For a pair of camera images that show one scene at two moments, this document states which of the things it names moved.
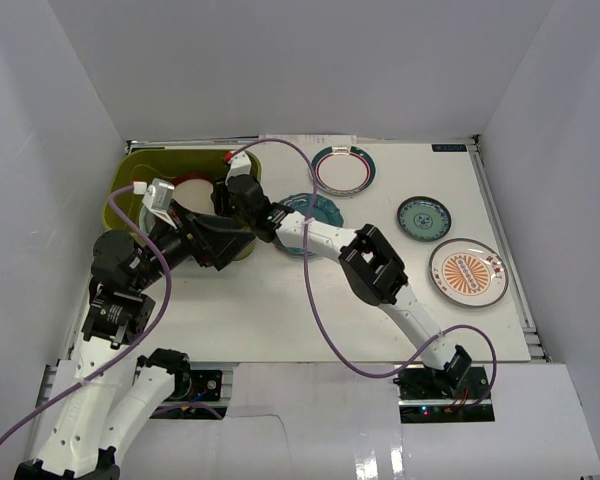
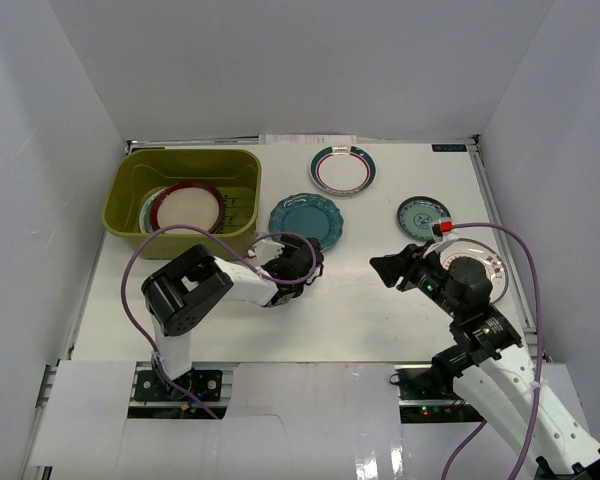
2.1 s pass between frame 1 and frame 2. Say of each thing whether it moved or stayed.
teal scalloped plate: stayed
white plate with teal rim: stayed
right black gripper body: moved
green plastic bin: stayed
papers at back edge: stayed
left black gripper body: moved
